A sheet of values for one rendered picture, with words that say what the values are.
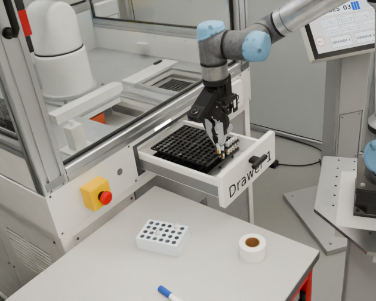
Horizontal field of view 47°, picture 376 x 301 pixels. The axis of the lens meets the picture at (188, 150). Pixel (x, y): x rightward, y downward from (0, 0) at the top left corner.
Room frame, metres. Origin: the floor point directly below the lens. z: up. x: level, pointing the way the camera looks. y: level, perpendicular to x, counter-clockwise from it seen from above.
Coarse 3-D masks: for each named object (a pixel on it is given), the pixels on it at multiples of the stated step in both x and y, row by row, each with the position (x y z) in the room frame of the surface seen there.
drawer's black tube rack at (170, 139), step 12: (180, 132) 1.30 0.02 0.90; (192, 132) 1.29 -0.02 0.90; (204, 132) 1.28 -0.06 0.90; (156, 144) 1.24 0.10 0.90; (168, 144) 1.23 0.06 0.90; (180, 144) 1.22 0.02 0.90; (192, 144) 1.21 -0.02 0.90; (204, 144) 1.20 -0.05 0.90; (156, 156) 1.21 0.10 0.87; (168, 156) 1.20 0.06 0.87; (180, 156) 1.15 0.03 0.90; (192, 156) 1.13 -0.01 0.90; (204, 156) 1.12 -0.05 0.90; (228, 156) 1.16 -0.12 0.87; (192, 168) 1.11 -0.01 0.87; (204, 168) 1.09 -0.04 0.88; (216, 168) 1.11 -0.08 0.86
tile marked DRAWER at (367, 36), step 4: (356, 32) 1.74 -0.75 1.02; (360, 32) 1.74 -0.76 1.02; (364, 32) 1.74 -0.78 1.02; (368, 32) 1.74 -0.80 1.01; (372, 32) 1.74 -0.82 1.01; (356, 36) 1.73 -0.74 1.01; (360, 36) 1.73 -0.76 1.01; (364, 36) 1.73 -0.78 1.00; (368, 36) 1.73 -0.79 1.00; (372, 36) 1.73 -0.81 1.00; (356, 40) 1.72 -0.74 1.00; (360, 40) 1.72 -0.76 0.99; (364, 40) 1.72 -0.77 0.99; (368, 40) 1.72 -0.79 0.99; (372, 40) 1.72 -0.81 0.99
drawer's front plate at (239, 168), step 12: (264, 144) 1.13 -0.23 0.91; (240, 156) 1.05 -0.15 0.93; (228, 168) 1.00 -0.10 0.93; (240, 168) 1.03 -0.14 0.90; (264, 168) 1.13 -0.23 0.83; (228, 180) 0.98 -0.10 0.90; (252, 180) 1.08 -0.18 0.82; (228, 192) 0.98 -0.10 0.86; (240, 192) 1.02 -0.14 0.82; (228, 204) 0.98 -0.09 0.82
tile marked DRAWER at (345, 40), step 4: (336, 36) 1.72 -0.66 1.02; (340, 36) 1.72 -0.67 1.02; (344, 36) 1.73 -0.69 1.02; (348, 36) 1.73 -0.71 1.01; (332, 40) 1.71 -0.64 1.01; (336, 40) 1.71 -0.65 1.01; (340, 40) 1.71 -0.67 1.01; (344, 40) 1.71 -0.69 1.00; (348, 40) 1.72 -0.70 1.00; (352, 40) 1.72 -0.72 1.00; (332, 44) 1.70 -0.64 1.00; (336, 44) 1.70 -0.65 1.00; (340, 44) 1.70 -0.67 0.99; (344, 44) 1.70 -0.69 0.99; (348, 44) 1.70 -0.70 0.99; (352, 44) 1.70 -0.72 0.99
